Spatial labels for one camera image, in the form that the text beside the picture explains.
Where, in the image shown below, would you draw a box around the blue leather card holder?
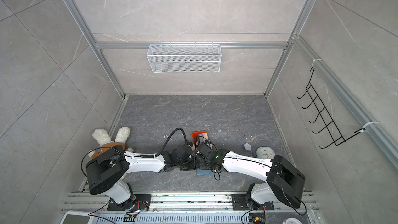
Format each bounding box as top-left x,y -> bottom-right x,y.
196,169 -> 211,175

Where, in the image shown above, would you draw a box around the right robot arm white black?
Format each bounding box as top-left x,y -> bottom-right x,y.
195,143 -> 305,209

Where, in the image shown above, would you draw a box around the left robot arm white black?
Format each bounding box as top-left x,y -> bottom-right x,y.
86,142 -> 193,204

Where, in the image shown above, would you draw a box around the stack of credit cards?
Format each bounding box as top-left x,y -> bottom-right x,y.
199,133 -> 209,140

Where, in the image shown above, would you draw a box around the blue toy figure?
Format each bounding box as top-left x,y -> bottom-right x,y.
243,143 -> 252,153

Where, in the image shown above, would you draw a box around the round mint alarm clock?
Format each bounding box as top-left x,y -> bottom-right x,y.
256,147 -> 275,159

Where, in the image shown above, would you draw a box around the white plush bunny toy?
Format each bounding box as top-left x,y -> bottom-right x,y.
88,127 -> 134,159

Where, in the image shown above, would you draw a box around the white tablet device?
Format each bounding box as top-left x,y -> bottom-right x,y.
60,211 -> 97,224

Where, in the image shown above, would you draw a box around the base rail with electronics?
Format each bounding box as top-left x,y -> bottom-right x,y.
61,191 -> 325,224

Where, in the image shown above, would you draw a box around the white wire mesh basket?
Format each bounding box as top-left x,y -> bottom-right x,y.
147,44 -> 222,73

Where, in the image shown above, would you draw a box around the black wire hook rack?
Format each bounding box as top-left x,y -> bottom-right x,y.
296,67 -> 366,149

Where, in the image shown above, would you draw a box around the aluminium frame rails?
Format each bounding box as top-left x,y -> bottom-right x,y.
63,0 -> 398,169

